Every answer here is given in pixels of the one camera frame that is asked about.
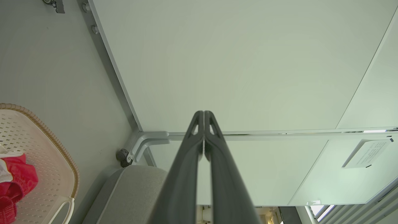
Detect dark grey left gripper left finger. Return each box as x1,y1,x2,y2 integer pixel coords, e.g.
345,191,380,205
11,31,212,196
149,111,204,224

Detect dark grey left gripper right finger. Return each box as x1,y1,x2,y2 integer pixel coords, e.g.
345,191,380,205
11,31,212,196
204,111,262,224

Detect red shorts with white trim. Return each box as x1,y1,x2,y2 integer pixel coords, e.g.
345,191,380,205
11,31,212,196
0,153,39,224

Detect grey fabric ottoman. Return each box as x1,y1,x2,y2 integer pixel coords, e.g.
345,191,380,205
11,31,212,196
81,165,168,224

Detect black caster wheel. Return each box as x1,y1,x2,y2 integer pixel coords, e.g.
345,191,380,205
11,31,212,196
116,149,132,168
43,0,66,14

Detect white partition panel with notice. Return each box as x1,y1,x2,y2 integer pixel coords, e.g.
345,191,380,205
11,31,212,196
288,136,398,206

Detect white perforated laundry basket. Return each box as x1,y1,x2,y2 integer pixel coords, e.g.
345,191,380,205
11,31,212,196
0,103,80,224

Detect white paper notice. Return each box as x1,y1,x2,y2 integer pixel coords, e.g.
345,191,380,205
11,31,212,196
342,138,394,169

